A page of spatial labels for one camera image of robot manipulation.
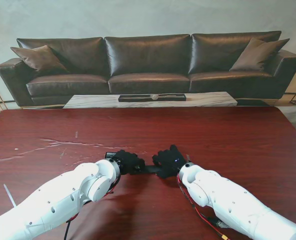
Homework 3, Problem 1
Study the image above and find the white zip tie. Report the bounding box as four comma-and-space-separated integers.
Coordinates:
3, 184, 17, 208

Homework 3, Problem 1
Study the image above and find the black remote control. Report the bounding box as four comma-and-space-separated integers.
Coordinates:
129, 164, 164, 176

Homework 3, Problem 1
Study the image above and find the black decorative tray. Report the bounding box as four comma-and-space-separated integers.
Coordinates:
117, 93, 188, 103

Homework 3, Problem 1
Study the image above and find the grey network cable plug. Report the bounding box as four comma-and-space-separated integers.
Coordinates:
207, 216, 230, 229

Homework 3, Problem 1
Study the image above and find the white marble coffee table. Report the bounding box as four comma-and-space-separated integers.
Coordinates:
62, 91, 239, 109

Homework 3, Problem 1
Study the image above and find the dark brown leather sofa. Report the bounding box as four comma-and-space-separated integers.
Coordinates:
0, 30, 296, 107

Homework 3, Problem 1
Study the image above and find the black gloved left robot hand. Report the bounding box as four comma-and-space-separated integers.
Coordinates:
112, 149, 146, 176

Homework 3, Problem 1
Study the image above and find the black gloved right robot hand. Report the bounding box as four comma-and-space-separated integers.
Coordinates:
151, 144, 189, 180

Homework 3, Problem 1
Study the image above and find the gold metal side table frame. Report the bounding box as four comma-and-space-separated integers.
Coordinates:
0, 74, 16, 111

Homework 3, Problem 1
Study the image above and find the red black right arm cable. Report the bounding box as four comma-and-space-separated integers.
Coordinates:
175, 173, 233, 240

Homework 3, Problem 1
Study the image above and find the brown throw cushion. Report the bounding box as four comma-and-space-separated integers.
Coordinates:
229, 38, 291, 72
9, 45, 69, 74

